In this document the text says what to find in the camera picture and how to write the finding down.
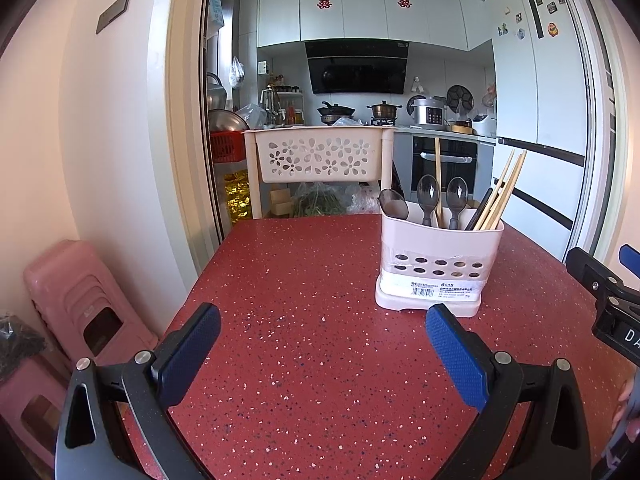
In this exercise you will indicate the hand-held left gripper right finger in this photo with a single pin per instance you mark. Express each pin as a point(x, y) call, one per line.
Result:
point(457, 355)

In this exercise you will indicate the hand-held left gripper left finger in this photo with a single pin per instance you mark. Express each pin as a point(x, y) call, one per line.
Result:
point(192, 350)

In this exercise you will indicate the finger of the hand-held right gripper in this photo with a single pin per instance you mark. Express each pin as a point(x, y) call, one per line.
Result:
point(631, 259)
point(587, 266)

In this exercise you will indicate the white plastic utensil holder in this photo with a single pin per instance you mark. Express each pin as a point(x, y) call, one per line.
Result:
point(440, 245)

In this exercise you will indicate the translucent dark plastic spoon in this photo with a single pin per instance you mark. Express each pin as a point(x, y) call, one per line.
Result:
point(389, 199)
point(428, 192)
point(456, 192)

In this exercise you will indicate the person's right hand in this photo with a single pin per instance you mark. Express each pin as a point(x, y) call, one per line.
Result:
point(626, 404)

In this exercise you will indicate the stack of pink plastic stools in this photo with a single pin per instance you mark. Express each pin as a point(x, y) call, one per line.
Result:
point(65, 275)

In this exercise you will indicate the gold foil bag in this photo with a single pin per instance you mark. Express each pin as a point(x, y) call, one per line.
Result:
point(237, 195)

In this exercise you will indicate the pink plastic stool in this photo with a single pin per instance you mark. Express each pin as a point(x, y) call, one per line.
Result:
point(30, 385)

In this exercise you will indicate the small cardboard box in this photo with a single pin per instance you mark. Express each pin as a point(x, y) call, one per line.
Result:
point(281, 202)

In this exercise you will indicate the black built-in oven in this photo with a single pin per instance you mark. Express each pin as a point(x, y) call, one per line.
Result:
point(460, 147)

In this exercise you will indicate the small white kitchen appliance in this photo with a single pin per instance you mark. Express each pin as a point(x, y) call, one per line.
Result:
point(484, 125)

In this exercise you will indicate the black plastic bag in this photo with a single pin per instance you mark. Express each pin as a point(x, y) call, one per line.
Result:
point(17, 342)

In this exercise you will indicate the white plastic bag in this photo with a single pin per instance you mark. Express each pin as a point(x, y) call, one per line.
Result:
point(365, 199)

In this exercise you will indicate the round wooden board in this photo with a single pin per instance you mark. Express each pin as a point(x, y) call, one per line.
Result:
point(460, 127)

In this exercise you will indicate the white refrigerator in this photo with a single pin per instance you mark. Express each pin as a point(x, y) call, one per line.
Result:
point(525, 85)

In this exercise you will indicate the bag of green vegetables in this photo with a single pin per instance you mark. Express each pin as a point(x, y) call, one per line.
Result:
point(320, 200)

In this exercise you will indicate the red plastic crate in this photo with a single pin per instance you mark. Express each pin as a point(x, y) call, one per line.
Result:
point(226, 147)

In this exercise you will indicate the round black divided tray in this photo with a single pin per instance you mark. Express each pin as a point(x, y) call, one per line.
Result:
point(460, 97)

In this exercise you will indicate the silver electric pressure cooker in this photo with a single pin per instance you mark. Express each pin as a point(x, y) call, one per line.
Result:
point(427, 110)

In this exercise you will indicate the large metal basin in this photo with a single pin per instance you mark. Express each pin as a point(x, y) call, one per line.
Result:
point(227, 121)

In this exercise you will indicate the gas stove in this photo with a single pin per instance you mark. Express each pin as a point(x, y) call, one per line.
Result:
point(384, 121)

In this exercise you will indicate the steel cooking pot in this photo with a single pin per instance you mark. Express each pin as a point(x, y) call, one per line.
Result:
point(384, 109)

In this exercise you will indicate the white spice rack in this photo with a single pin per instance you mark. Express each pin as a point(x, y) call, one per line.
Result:
point(282, 105)

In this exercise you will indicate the black wok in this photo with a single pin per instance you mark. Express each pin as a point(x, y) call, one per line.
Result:
point(336, 110)

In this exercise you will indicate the hanging clear plastic bag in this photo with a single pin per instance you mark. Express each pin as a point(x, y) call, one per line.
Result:
point(236, 74)

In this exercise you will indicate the black range hood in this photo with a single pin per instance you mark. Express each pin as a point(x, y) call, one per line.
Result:
point(357, 67)

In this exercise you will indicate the white upper kitchen cabinets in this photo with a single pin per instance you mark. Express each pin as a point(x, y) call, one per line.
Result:
point(360, 10)

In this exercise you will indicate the beige door frame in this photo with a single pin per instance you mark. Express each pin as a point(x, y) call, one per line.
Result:
point(185, 85)

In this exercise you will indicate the dark wall switch plate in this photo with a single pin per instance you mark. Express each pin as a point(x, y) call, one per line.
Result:
point(113, 12)

